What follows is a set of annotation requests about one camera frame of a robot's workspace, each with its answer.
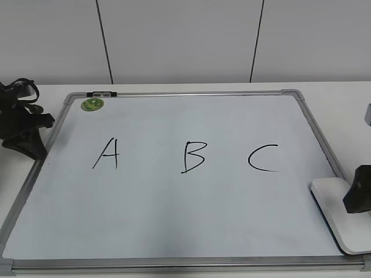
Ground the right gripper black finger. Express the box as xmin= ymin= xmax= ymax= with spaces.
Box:
xmin=343 ymin=165 xmax=370 ymax=214

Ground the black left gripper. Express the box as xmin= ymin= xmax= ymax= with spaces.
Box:
xmin=1 ymin=87 xmax=54 ymax=160

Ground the white whiteboard eraser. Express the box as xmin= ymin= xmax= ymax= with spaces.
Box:
xmin=310 ymin=177 xmax=370 ymax=255

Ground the round green magnet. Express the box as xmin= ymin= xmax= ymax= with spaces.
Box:
xmin=81 ymin=98 xmax=104 ymax=112

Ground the white magnetic whiteboard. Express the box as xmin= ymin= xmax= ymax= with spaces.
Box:
xmin=1 ymin=90 xmax=370 ymax=276

